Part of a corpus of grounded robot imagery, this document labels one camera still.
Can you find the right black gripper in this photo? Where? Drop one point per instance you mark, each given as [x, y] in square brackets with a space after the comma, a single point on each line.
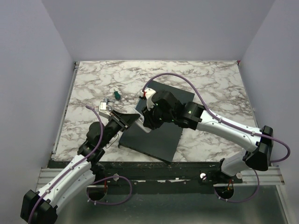
[149, 121]

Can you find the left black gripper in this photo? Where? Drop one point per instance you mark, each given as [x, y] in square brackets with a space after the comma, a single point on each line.
[124, 121]

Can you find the white remote control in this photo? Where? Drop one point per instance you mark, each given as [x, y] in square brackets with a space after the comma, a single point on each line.
[140, 120]

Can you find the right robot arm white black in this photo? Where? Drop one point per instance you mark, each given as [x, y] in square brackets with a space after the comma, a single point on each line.
[256, 143]

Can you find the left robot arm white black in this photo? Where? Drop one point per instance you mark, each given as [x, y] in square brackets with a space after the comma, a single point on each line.
[44, 205]

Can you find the chrome metal fitting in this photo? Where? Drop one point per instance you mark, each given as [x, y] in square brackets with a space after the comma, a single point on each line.
[107, 101]

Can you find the dark flat metal box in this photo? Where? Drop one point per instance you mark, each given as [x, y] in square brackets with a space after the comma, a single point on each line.
[161, 143]

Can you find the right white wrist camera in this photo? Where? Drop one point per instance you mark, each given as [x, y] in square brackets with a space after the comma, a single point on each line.
[147, 95]

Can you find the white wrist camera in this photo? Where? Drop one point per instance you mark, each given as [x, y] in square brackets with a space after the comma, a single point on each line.
[147, 95]
[104, 109]

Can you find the green handled screwdriver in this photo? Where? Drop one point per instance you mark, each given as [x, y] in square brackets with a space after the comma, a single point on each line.
[117, 95]

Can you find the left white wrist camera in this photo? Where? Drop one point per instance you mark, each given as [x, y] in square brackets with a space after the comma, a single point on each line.
[104, 109]

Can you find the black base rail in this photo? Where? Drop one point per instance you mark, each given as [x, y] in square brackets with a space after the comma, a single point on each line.
[120, 178]

